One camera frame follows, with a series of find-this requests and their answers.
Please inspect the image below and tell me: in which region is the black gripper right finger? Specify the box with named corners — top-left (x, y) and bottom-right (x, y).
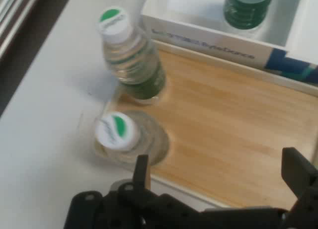
top-left (282, 147), bottom-right (318, 229)

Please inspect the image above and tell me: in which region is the white and blue cardboard box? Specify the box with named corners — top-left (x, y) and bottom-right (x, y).
top-left (113, 0), bottom-right (318, 87)

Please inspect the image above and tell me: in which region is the wooden tray with white rim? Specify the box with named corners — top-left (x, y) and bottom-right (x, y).
top-left (99, 39), bottom-right (318, 215)

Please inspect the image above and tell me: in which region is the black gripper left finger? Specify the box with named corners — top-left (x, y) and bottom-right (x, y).
top-left (63, 154), bottom-right (202, 229)

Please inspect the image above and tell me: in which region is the clear water bottle green label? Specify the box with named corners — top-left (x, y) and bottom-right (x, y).
top-left (223, 0), bottom-right (275, 31)
top-left (98, 6), bottom-right (167, 106)
top-left (93, 111), bottom-right (171, 166)

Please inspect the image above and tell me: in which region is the aluminium rail along wall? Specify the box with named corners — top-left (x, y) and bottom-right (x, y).
top-left (0, 0), bottom-right (42, 59)

